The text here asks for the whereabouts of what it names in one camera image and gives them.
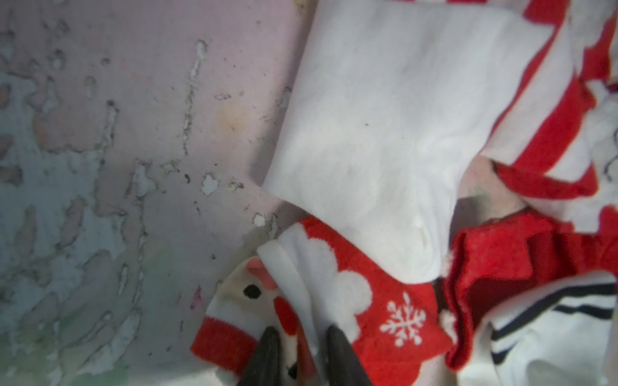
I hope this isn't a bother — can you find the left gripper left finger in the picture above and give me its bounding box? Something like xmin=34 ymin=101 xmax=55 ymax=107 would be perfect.
xmin=237 ymin=326 xmax=282 ymax=386

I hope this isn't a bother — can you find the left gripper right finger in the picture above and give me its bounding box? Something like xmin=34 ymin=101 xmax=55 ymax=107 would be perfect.
xmin=326 ymin=325 xmax=373 ymax=386

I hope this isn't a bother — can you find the white sock front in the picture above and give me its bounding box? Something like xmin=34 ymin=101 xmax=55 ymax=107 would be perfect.
xmin=457 ymin=271 xmax=616 ymax=385

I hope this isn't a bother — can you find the red white sock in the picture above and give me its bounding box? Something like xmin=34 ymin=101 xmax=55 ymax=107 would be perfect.
xmin=444 ymin=208 xmax=617 ymax=371

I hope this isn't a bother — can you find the small white sock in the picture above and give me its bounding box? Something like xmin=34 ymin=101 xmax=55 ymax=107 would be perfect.
xmin=263 ymin=1 xmax=552 ymax=284

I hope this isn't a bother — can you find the red striped sock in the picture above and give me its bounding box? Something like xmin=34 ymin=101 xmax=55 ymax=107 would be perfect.
xmin=400 ymin=0 xmax=618 ymax=235

